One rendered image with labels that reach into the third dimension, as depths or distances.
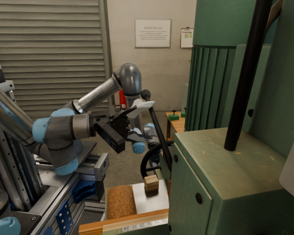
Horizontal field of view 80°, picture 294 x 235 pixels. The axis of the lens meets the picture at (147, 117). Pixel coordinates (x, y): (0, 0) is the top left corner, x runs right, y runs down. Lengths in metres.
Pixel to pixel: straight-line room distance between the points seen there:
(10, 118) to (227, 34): 0.57
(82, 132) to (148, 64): 2.95
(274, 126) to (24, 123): 0.61
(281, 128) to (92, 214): 1.44
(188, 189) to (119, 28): 3.26
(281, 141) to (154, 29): 3.25
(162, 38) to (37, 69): 2.26
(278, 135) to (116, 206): 0.50
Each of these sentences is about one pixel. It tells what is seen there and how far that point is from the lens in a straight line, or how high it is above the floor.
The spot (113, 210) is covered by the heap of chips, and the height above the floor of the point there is 0.93.
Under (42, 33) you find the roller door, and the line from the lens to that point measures 3.56.
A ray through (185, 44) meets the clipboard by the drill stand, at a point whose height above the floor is 1.30.
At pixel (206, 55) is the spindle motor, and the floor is 1.37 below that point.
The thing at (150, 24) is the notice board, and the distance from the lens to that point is 3.38.
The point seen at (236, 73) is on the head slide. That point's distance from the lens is 0.30.
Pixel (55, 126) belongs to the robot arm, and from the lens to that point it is 0.55.
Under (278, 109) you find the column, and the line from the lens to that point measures 0.19.
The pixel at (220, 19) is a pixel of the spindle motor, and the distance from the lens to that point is 0.33.
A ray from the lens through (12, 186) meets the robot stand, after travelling 0.92.
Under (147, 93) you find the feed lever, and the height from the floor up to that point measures 1.23.
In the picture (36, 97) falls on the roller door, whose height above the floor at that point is 0.41.
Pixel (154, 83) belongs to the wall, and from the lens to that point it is 3.49.
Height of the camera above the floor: 1.39
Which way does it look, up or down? 24 degrees down
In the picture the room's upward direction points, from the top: straight up
